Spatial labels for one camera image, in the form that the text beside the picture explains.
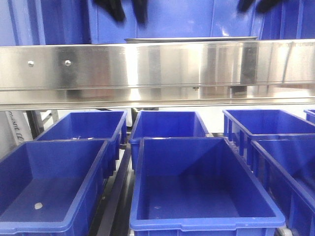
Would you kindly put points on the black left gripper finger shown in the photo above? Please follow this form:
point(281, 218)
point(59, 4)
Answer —
point(140, 10)
point(113, 8)

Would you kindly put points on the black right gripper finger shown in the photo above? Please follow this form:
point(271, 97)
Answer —
point(244, 5)
point(265, 6)

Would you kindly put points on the silver metal tray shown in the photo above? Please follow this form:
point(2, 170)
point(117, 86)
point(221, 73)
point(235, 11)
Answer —
point(188, 39)

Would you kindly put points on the large blue crate centre top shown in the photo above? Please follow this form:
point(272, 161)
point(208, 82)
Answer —
point(175, 18)

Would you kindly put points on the blue crate top right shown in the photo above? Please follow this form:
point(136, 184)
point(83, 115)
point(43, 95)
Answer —
point(290, 19)

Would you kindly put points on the blue crate top left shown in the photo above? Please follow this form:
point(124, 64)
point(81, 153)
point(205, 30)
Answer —
point(44, 22)

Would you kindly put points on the blue bin rear centre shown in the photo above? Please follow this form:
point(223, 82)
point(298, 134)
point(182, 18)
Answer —
point(164, 124)

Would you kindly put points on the blue bin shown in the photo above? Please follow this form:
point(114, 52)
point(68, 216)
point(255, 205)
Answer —
point(286, 169)
point(198, 187)
point(310, 115)
point(51, 188)
point(108, 125)
point(164, 124)
point(241, 127)

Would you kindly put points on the blue bin far right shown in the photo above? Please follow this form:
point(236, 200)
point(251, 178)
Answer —
point(310, 115)

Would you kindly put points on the blue bin rear left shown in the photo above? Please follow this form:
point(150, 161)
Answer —
point(108, 125)

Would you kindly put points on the blue bin front right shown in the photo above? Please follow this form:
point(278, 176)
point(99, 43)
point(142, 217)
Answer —
point(286, 169)

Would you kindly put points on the blue bin front centre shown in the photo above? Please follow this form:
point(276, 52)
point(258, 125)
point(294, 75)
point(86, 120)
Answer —
point(198, 187)

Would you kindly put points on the blue bin front left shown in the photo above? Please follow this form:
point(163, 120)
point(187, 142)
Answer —
point(51, 188)

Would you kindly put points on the stainless steel shelf rail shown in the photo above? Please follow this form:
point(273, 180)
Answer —
point(222, 73)

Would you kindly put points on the grey metal frame leg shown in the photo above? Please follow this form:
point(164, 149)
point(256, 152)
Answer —
point(37, 119)

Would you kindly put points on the white labelled post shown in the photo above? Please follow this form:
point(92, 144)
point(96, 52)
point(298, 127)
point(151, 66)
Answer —
point(19, 128)

